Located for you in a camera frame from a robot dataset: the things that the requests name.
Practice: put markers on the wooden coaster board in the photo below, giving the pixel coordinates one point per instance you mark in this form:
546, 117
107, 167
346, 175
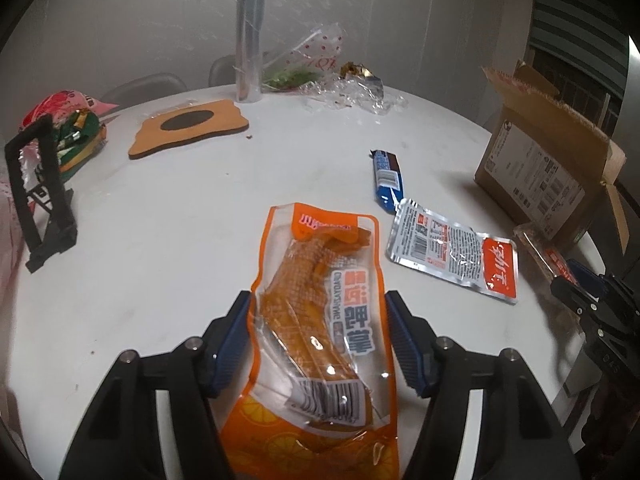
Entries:
150, 137

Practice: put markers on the black lattice stand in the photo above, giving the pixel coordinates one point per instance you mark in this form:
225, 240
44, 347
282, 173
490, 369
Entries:
55, 245

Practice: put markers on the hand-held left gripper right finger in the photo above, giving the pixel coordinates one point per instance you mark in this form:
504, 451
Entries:
405, 347

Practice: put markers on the blue snack bar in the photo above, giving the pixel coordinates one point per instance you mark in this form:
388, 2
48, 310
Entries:
387, 180

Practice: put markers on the pink red snack bag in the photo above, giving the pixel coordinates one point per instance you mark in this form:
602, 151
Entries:
55, 102

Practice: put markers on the clear red-dotted plastic wrapper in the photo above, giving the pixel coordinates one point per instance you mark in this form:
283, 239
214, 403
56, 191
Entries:
345, 92

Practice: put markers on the clear red-label snack packet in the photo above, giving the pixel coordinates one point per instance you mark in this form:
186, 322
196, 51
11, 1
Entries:
540, 247

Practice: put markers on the grey chair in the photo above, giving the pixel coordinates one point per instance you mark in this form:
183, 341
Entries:
222, 67

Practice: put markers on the silver red snack packet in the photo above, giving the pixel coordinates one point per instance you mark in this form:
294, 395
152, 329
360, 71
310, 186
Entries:
440, 245

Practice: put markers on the striped window blind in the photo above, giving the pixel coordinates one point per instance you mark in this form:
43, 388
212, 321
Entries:
565, 10

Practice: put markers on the gold foil wrapper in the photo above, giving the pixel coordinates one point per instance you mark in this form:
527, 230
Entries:
360, 75

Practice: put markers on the green yellow snack packet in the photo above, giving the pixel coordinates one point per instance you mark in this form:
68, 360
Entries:
82, 142

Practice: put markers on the pale pink bag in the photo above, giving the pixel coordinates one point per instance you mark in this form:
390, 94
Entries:
10, 230

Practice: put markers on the orange snack packet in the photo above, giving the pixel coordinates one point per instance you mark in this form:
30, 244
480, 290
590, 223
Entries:
310, 310

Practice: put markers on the clear plastic cup stack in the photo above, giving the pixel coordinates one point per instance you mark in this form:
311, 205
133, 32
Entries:
250, 35

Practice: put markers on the brown cardboard box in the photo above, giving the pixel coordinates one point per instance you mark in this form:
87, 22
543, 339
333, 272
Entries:
540, 175

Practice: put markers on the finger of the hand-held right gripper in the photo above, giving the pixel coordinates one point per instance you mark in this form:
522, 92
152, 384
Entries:
586, 276
570, 294

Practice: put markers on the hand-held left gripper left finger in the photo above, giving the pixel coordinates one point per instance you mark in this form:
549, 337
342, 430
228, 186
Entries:
230, 350

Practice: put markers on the green leafy sprig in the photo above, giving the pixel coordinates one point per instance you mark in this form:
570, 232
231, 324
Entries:
292, 79

